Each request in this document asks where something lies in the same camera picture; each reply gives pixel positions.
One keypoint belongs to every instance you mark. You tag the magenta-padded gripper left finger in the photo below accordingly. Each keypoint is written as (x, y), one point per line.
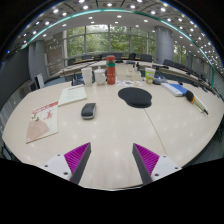
(58, 165)

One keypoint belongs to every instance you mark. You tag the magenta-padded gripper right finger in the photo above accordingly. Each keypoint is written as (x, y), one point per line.
(163, 166)

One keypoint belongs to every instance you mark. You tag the black and grey computer mouse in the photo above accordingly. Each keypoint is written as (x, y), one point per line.
(88, 111)

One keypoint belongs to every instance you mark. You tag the black mouse pad with wrist rest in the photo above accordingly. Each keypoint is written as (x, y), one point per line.
(135, 97)

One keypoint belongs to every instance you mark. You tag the red and beige magazine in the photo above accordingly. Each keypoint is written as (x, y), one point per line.
(42, 122)

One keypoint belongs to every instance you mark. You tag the white booklet with red title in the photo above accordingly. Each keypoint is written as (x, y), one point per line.
(72, 95)

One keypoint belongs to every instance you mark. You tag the black handheld microphone yellow band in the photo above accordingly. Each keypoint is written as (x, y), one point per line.
(190, 96)

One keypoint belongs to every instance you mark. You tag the blue and white book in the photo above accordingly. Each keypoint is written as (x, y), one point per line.
(175, 89)

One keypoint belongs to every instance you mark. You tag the grey box-shaped floor unit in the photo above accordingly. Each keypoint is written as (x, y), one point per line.
(33, 86)

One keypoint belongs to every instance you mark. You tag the black gooseneck conference microphone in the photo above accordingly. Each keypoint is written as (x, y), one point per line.
(159, 80)
(77, 82)

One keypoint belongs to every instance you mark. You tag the white standing board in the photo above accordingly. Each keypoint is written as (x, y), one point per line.
(40, 81)

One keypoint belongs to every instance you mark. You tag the colourful sticker sheet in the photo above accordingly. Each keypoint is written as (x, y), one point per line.
(130, 83)

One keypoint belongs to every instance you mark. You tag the green printed paper cup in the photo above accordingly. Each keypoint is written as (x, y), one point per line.
(149, 76)

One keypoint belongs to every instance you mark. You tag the white paper cup stack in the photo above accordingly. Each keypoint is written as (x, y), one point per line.
(87, 77)

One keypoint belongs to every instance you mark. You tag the long curved conference desk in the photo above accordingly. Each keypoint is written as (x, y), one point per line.
(176, 72)

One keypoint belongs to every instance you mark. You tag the white lidded mug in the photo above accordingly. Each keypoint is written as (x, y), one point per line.
(99, 77)

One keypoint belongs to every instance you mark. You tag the red bottle with green band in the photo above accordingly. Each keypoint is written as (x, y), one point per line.
(111, 71)

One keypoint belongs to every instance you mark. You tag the group of dark office chairs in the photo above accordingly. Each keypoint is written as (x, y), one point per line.
(146, 57)

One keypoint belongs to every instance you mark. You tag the group of round ceiling lights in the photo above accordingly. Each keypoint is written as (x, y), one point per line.
(107, 4)

